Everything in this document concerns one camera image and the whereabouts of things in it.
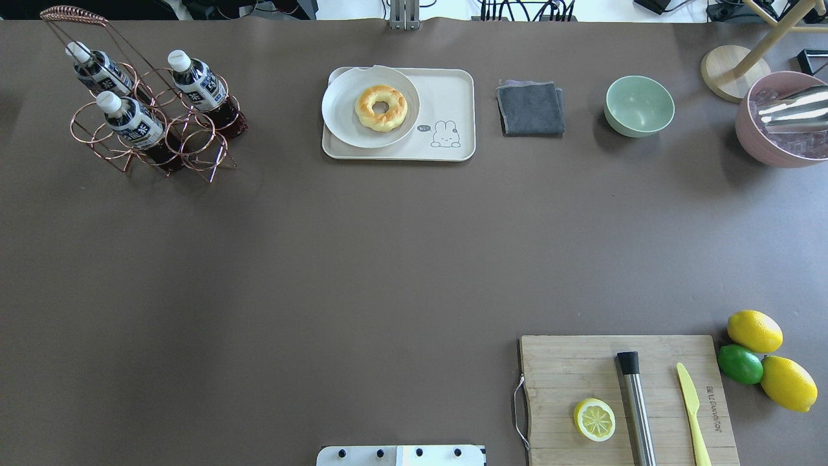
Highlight pink bowl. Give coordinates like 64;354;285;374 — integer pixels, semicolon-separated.
735;71;826;168

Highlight wooden cutting board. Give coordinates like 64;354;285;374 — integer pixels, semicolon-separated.
520;335;740;465

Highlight yellow lemon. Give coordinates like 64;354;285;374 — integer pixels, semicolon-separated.
760;356;818;413
726;309;784;353

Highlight yellow lemon far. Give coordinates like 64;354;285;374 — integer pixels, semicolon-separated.
726;309;784;353

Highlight cream serving tray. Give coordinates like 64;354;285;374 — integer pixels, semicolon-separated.
321;66;476;162

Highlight copper wire bottle rack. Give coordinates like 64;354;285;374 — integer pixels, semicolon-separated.
39;5;248;183

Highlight yellow plastic knife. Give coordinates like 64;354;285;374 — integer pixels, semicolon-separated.
675;362;712;466

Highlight white round plate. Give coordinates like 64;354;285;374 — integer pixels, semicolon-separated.
321;65;420;148

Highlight grey folded cloth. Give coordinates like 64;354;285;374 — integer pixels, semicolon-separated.
496;80;567;137

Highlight mint green bowl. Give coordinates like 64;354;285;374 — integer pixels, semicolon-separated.
604;76;675;138

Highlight metal ice scoop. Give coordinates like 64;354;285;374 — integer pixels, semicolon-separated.
757;85;827;133

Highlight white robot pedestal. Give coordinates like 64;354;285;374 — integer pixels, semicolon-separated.
316;443;487;465

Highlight tea bottle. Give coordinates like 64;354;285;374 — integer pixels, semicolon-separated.
65;41;137;98
168;49;246;139
96;91;184;172

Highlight lemon half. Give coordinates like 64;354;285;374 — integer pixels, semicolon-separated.
573;397;617;442

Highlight clear ice cubes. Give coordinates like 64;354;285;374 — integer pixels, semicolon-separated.
749;87;826;159

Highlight green lime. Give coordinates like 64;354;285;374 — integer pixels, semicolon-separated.
717;343;764;384

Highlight yellow lemon near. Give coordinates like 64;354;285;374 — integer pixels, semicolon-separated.
760;356;818;413

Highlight glazed donut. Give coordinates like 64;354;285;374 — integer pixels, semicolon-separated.
354;85;409;133

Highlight aluminium frame post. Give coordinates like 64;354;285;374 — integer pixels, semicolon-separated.
389;0;420;30

